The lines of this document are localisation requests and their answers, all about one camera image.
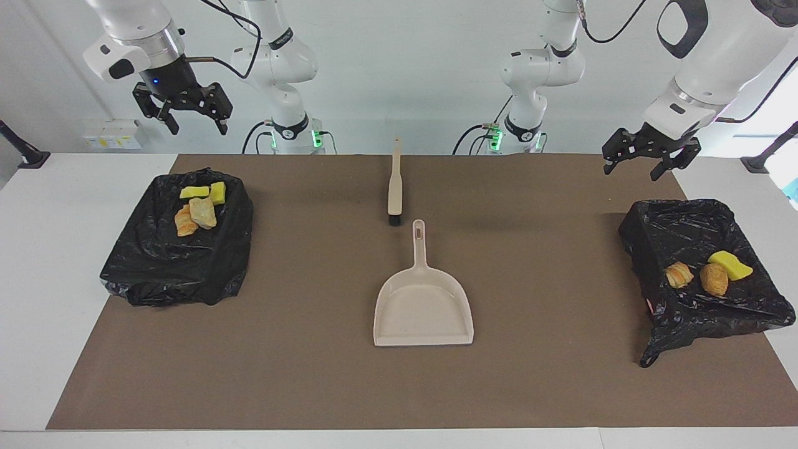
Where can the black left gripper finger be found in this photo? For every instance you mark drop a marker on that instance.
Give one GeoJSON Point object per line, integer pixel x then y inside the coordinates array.
{"type": "Point", "coordinates": [609, 165]}
{"type": "Point", "coordinates": [661, 172]}

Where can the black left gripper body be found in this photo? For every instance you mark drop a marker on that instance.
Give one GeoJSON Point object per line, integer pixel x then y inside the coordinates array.
{"type": "Point", "coordinates": [661, 144]}

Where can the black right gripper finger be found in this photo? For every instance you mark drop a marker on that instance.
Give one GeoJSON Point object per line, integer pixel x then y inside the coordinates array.
{"type": "Point", "coordinates": [221, 125]}
{"type": "Point", "coordinates": [171, 125]}

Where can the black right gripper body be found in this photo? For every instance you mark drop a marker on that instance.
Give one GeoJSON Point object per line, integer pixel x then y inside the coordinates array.
{"type": "Point", "coordinates": [181, 90]}

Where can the yellow sponge wedge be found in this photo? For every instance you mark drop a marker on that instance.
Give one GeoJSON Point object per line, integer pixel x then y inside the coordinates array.
{"type": "Point", "coordinates": [217, 192]}

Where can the yellow notched sponge piece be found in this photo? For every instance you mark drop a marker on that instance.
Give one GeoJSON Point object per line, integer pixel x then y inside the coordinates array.
{"type": "Point", "coordinates": [194, 193]}

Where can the beige crumbly foam chunk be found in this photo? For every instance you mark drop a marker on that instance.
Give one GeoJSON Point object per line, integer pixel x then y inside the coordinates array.
{"type": "Point", "coordinates": [678, 274]}
{"type": "Point", "coordinates": [184, 222]}
{"type": "Point", "coordinates": [202, 212]}

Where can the yellow sponge chunk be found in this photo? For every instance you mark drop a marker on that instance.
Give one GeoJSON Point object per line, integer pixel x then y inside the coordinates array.
{"type": "Point", "coordinates": [730, 264]}

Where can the brown cork-like chunk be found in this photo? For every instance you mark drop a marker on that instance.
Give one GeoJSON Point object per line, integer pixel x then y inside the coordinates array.
{"type": "Point", "coordinates": [714, 279]}

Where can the beige brush with black bristles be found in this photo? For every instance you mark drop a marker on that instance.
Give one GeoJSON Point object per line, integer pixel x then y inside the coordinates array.
{"type": "Point", "coordinates": [395, 193]}

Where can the beige plastic dustpan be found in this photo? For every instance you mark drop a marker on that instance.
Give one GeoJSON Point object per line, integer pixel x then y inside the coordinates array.
{"type": "Point", "coordinates": [424, 312]}

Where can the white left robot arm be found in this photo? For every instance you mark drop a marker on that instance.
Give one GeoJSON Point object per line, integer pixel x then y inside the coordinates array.
{"type": "Point", "coordinates": [717, 68]}

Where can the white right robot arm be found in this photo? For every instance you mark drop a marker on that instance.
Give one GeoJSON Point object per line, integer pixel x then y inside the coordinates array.
{"type": "Point", "coordinates": [134, 28]}

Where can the black bag lined bin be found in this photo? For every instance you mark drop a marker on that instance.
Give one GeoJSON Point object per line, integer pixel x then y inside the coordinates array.
{"type": "Point", "coordinates": [698, 312]}
{"type": "Point", "coordinates": [174, 268]}

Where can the light blue box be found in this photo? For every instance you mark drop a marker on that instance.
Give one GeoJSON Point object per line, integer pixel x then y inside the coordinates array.
{"type": "Point", "coordinates": [793, 190]}

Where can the brown paper table mat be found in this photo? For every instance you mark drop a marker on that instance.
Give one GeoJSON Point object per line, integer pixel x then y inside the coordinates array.
{"type": "Point", "coordinates": [399, 386]}

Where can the white wall socket strip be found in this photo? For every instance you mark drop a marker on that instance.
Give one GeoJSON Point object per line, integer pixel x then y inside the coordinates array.
{"type": "Point", "coordinates": [112, 134]}

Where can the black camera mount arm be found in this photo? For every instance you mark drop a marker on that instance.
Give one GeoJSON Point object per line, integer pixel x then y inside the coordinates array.
{"type": "Point", "coordinates": [25, 154]}
{"type": "Point", "coordinates": [764, 159]}

